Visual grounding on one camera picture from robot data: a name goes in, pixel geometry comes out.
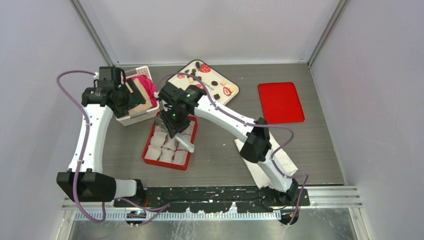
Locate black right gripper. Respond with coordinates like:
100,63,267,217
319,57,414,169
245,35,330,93
159,104,191,138

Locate metal tongs with grey handle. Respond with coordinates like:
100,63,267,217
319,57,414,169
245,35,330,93
154,117,195,153

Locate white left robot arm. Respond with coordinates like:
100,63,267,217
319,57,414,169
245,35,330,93
56,66,147,207

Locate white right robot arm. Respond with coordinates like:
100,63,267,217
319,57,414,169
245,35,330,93
157,82,299,206

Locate red chocolate box tray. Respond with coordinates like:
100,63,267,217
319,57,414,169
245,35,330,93
141,123,192,171

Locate white plastic basket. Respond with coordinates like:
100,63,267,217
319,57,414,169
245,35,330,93
115,66,160,126

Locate tan paper bag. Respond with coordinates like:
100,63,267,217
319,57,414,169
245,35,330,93
125,78,152,114

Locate pink tissue paper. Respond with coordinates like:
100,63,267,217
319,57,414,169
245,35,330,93
130,74,158,108

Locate strawberry print tray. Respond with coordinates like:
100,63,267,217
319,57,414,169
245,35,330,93
167,59,240,105

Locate red box lid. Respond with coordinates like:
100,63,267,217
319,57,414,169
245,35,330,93
257,82,305,124

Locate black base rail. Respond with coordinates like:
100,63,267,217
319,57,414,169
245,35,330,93
127,186,310,214

